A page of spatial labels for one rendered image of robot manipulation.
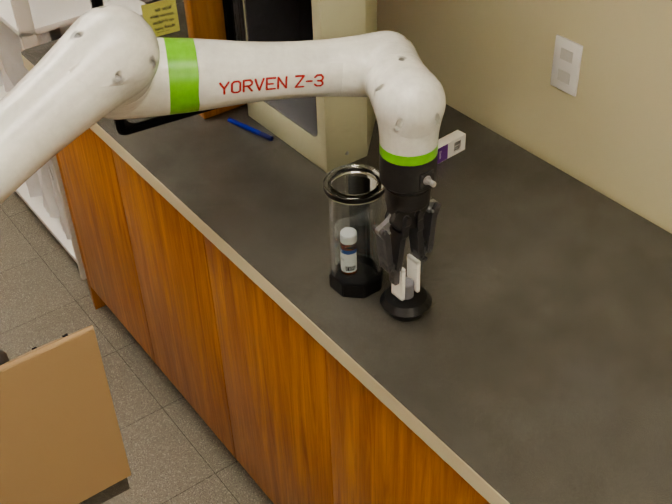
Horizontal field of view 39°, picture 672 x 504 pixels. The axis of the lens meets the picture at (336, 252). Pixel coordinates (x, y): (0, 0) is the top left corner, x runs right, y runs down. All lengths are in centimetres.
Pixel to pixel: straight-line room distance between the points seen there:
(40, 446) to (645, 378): 95
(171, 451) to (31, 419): 146
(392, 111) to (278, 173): 70
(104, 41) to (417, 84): 45
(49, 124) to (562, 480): 88
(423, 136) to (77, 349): 59
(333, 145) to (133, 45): 83
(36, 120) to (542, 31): 115
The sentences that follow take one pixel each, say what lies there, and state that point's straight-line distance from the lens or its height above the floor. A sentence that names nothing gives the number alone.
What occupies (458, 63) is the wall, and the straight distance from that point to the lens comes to 229.
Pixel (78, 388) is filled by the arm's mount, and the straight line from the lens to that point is 134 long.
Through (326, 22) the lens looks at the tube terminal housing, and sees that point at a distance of 190.
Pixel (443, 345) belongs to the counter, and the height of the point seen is 94.
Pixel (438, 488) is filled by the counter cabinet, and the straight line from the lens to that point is 166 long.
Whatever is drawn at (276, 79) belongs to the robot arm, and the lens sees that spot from 149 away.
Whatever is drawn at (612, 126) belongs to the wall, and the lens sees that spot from 201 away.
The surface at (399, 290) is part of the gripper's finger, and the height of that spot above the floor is 100.
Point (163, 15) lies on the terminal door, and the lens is 209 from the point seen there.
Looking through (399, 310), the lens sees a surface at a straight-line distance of 166.
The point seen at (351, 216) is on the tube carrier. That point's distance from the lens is 162.
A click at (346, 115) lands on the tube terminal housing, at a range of 203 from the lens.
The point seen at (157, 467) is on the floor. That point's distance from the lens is 274.
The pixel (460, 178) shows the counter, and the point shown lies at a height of 94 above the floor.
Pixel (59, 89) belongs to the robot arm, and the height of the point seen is 150.
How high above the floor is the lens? 208
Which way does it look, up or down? 38 degrees down
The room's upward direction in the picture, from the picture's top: 2 degrees counter-clockwise
